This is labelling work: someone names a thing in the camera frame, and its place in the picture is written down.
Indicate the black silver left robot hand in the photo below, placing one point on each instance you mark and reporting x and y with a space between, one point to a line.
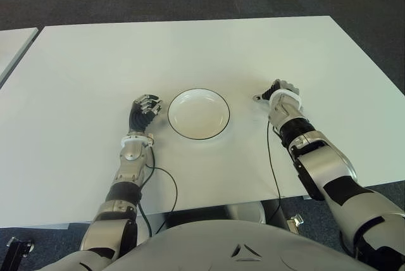
139 119

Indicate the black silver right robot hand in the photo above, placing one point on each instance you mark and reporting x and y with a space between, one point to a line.
272 92

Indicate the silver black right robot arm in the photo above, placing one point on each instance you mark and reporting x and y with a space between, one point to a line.
322 163

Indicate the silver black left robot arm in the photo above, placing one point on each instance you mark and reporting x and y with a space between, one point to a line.
129 163

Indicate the white plate with black rim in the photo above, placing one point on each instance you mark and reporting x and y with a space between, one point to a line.
199 116

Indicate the white robot leg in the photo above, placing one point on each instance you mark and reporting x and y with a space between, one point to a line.
246 212

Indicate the grey robot torso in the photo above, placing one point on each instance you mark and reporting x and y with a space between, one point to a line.
205 247

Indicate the white neighbouring table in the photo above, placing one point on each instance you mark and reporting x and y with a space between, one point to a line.
12 46

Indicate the black caster on floor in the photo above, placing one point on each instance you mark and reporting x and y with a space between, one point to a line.
19 245

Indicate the metal table bracket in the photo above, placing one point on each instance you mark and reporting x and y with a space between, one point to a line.
294 222

